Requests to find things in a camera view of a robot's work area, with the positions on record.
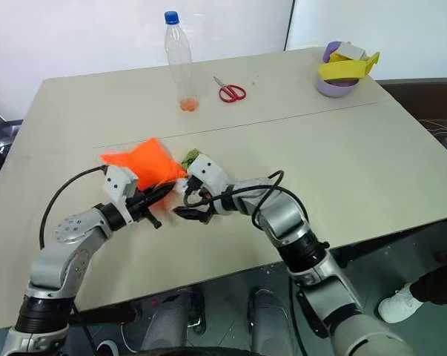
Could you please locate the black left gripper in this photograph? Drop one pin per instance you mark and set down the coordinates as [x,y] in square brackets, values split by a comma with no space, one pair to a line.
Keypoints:
[138,208]

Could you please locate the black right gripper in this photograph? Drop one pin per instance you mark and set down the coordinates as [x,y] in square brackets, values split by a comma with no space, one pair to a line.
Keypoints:
[198,194]

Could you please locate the orange fabric pouch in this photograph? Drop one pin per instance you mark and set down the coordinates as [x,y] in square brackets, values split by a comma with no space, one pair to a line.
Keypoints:
[149,163]

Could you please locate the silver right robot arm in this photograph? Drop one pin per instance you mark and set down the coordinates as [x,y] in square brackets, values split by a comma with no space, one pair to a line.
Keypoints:
[286,222]

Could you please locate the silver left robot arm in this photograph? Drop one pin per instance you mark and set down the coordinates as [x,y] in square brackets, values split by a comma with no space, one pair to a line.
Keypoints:
[56,259]

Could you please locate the green patterned small object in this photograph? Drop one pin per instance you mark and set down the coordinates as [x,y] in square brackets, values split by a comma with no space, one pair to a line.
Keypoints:
[191,156]

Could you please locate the dark rounded robot foot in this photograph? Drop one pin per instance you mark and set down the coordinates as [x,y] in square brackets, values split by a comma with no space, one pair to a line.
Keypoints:
[173,320]
[271,320]

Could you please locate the black bar under table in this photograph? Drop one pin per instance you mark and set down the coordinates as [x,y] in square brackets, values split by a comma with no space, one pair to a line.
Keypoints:
[104,316]

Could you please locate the clear plastic bottle blue cap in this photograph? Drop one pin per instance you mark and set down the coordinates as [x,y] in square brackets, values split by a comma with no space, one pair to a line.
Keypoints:
[179,63]

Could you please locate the purple bowl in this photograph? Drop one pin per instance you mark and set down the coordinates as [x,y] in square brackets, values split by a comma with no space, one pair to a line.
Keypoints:
[334,90]

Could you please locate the yellow paper strip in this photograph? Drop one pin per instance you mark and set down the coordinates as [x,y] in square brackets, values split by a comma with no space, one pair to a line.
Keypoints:
[341,70]

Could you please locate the purple round lid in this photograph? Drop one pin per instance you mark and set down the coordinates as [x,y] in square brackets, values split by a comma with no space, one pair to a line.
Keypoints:
[331,50]

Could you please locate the white sneaker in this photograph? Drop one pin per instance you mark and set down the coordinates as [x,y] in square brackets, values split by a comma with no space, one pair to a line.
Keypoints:
[399,303]

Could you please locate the white small box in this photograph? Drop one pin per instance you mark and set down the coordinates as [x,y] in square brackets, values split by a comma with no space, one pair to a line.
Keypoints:
[351,52]

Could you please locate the black trouser leg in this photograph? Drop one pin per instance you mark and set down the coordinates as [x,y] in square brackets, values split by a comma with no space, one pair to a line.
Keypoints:
[440,283]

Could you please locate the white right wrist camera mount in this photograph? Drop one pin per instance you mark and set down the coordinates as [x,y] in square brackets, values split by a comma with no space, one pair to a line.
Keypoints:
[210,172]

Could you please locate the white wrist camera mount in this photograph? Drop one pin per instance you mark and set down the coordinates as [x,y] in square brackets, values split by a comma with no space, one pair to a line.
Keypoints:
[210,172]
[116,183]

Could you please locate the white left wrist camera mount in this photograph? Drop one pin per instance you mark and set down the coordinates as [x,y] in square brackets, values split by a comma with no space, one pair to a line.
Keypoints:
[116,183]

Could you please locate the black vertical frame strip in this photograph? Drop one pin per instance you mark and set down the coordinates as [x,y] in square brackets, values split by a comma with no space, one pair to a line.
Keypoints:
[288,26]

